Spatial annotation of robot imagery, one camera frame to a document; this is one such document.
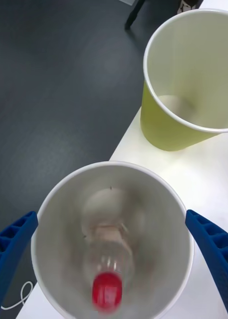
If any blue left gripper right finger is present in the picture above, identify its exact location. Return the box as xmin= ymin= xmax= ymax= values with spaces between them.
xmin=185 ymin=209 xmax=228 ymax=319

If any black furniture leg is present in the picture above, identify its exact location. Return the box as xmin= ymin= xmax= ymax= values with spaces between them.
xmin=125 ymin=0 xmax=147 ymax=30

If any yellow-green plastic waste bin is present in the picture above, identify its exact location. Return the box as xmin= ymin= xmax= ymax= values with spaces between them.
xmin=140 ymin=8 xmax=228 ymax=152

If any white power strip cable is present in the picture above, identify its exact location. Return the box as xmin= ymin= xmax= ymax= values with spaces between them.
xmin=0 ymin=281 xmax=34 ymax=311

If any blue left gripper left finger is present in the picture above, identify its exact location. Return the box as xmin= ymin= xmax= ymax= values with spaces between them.
xmin=0 ymin=210 xmax=39 ymax=319

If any grey plastic waste bin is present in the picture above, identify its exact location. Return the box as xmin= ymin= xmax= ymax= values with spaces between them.
xmin=30 ymin=160 xmax=195 ymax=319

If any clear bottle with red cap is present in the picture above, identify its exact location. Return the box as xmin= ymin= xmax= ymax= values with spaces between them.
xmin=81 ymin=189 xmax=144 ymax=314

